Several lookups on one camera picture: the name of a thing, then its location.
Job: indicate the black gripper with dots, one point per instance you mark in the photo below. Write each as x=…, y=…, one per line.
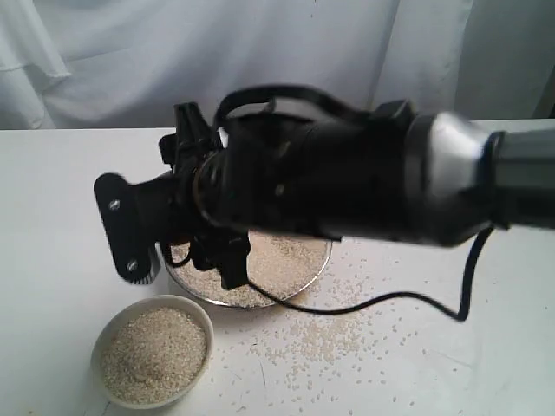
x=193, y=200

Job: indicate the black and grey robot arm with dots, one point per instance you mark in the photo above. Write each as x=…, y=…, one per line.
x=396, y=176

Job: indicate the round steel rice tray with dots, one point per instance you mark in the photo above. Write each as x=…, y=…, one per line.
x=282, y=266

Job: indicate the white ceramic rice bowl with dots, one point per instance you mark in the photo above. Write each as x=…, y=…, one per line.
x=153, y=352

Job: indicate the spilled rice grains on table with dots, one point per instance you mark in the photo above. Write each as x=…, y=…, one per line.
x=401, y=357

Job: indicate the white fabric backdrop curtain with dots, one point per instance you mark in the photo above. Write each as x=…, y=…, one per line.
x=85, y=64

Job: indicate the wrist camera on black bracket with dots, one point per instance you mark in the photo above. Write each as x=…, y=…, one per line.
x=134, y=256

